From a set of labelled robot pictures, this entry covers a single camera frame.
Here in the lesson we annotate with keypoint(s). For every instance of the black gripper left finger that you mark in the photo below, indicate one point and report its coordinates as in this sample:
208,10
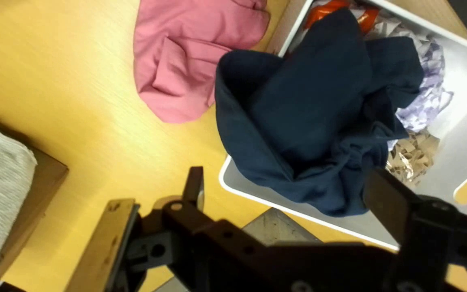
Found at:
195,189

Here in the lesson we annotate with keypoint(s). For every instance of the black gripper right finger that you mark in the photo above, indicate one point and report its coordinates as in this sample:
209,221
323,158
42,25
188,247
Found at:
405,216

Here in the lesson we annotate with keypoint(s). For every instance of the pink cloth garment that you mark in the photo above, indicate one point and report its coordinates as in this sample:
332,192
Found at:
190,54

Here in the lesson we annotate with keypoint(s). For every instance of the navy blue cloth garment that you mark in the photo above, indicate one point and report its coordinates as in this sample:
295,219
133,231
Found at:
308,108

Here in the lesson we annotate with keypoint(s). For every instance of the white plastic washing basket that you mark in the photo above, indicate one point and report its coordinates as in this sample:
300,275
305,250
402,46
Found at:
461,98

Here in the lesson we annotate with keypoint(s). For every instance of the brown cardboard box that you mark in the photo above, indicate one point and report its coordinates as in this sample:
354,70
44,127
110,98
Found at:
32,200

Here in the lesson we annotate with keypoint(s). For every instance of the crumpled tan plastic bag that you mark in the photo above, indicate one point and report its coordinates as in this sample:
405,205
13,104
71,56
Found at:
412,159

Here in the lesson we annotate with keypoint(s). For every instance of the purple checkered cloth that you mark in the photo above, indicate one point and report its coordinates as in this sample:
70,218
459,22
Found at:
430,91

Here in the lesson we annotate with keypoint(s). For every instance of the white cloth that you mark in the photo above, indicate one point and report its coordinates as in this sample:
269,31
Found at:
401,26

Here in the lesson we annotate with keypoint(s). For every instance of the orange fabric item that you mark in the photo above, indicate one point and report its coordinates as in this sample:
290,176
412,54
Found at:
324,10

